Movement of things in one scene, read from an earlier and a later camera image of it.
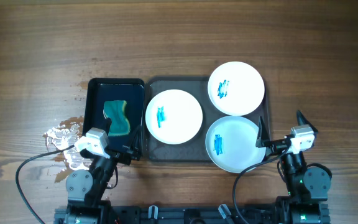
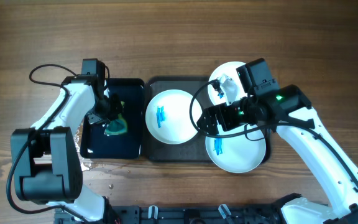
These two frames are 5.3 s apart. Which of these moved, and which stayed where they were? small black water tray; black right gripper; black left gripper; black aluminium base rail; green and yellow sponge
Moved: black left gripper; black right gripper
Stayed: black aluminium base rail; green and yellow sponge; small black water tray
